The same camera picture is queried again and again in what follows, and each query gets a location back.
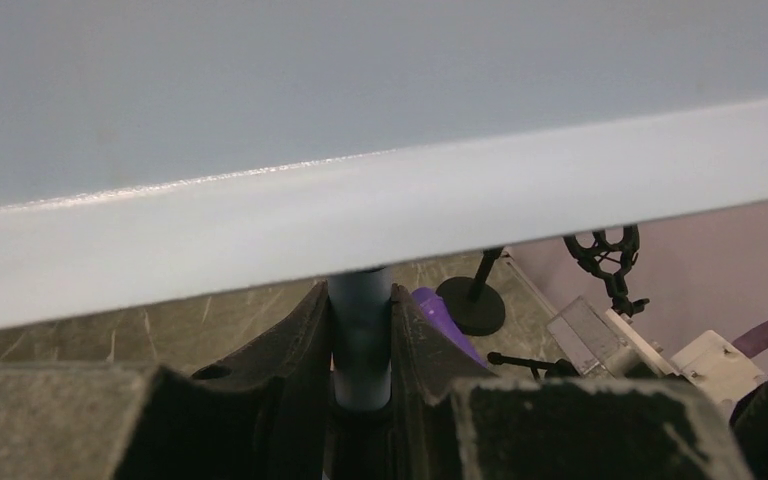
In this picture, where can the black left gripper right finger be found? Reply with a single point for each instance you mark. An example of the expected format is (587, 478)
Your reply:
(455, 419)

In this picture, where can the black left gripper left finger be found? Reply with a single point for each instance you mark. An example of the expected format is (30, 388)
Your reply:
(258, 413)

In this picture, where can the black round-base mic stand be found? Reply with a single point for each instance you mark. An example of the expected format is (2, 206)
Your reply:
(476, 308)

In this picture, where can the purple microphone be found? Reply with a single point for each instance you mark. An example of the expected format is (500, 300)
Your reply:
(436, 312)

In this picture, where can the black tripod mic stand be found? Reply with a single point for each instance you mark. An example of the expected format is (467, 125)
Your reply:
(585, 278)

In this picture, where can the light blue music stand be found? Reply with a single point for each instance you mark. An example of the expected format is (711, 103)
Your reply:
(175, 174)

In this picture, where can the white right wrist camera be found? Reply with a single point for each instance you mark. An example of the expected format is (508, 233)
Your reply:
(656, 351)

